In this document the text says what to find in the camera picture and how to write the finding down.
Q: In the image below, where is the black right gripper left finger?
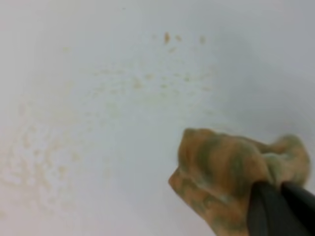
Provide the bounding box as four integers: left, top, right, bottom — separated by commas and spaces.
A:
247, 182, 305, 236

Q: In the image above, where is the green coffee-stained rag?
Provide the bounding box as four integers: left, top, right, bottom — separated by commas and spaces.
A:
168, 128, 311, 236

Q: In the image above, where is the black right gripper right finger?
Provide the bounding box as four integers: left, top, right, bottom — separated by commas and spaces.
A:
281, 183, 315, 236

